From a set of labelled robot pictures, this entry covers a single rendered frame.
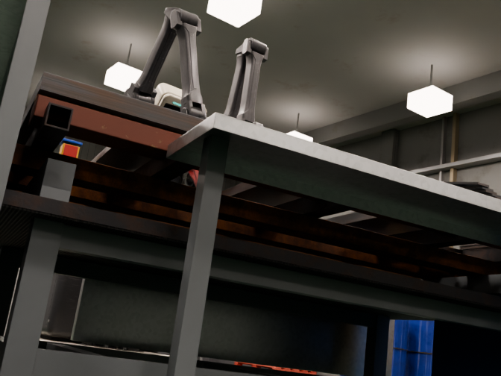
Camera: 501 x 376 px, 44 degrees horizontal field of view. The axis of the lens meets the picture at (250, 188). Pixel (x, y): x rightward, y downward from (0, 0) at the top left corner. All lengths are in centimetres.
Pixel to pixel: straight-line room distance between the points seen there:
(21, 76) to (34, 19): 12
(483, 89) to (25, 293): 847
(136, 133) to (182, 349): 51
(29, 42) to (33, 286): 48
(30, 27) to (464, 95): 861
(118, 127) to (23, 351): 50
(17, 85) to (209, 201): 41
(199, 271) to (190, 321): 9
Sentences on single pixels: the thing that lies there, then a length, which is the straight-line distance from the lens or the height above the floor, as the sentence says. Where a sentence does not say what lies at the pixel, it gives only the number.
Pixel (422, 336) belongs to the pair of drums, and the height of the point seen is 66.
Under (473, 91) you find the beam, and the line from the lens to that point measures 949.
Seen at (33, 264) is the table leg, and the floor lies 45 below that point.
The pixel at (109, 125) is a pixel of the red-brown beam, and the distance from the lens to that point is 141.
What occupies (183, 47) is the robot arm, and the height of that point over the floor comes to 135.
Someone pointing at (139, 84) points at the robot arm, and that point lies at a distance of 247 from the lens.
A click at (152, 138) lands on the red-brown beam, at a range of 143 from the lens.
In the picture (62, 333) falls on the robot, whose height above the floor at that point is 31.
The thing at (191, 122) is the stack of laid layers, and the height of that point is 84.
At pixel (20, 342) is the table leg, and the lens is 134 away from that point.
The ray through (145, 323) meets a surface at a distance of 220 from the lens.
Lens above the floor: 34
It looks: 15 degrees up
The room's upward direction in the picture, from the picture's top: 8 degrees clockwise
